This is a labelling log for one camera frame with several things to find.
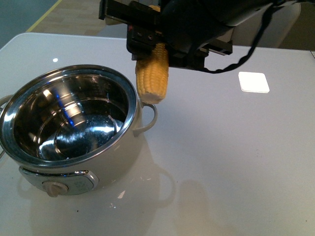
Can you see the yellow corn cob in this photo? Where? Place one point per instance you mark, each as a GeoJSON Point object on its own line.
{"type": "Point", "coordinates": [152, 76]}

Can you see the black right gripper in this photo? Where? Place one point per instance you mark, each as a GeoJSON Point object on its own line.
{"type": "Point", "coordinates": [188, 31]}

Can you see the right beige upholstered chair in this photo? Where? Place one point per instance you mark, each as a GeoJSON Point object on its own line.
{"type": "Point", "coordinates": [279, 27]}

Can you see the beige electric cooking pot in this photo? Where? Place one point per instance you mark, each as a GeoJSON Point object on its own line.
{"type": "Point", "coordinates": [73, 129]}

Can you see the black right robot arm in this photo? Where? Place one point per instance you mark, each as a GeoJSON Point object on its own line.
{"type": "Point", "coordinates": [233, 12]}

